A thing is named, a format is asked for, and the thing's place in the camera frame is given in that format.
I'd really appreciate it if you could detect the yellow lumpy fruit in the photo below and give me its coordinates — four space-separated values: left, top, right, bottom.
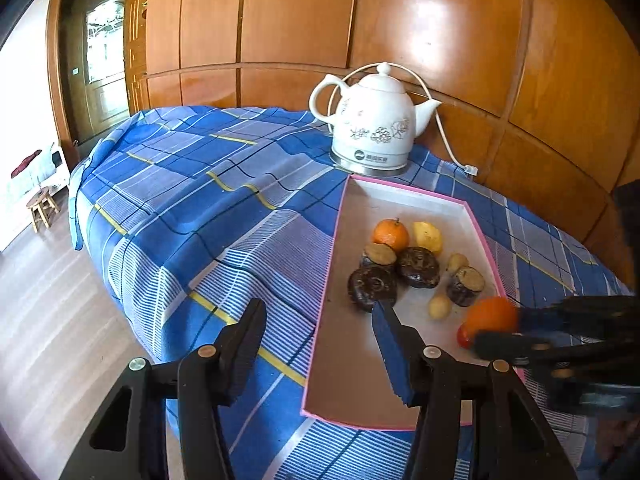
412 221 444 257

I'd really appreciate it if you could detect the white floral ceramic kettle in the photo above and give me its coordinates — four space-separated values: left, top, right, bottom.
308 61 442 171

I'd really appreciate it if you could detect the dark red cloth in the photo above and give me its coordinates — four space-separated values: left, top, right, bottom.
11 149 43 177

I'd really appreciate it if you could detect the white low cabinet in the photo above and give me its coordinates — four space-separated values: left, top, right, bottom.
7 142 71 201

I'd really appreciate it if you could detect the small wooden stool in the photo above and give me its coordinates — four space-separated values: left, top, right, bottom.
27 187 60 233

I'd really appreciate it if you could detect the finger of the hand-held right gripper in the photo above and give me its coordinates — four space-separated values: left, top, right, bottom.
512 296 640 342
472 331 640 373

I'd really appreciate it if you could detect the wooden panelled wardrobe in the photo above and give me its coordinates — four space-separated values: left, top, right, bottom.
122 0 640 271

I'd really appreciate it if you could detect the blue plaid bedsheet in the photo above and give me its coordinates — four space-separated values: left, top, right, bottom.
67 105 633 480

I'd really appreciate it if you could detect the pink-edged white cardboard tray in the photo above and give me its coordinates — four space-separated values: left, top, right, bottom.
300 174 526 432

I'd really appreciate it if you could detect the silver kettle base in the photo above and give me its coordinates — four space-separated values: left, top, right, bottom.
330 152 410 177

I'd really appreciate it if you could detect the wooden door with glass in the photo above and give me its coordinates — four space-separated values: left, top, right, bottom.
46 0 136 161

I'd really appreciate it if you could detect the dark brown water chestnut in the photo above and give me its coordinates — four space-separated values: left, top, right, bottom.
397 247 441 289
348 266 399 313

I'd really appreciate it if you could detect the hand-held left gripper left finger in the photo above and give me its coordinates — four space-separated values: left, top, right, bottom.
59 298 268 480

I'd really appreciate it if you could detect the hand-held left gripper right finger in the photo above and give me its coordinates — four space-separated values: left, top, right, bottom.
371 300 581 480

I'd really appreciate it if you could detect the orange tangerine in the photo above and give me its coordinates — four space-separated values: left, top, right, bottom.
372 217 410 253
465 296 518 341

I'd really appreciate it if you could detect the purple sugarcane piece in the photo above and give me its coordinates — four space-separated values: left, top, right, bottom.
360 243 398 271
446 266 486 307

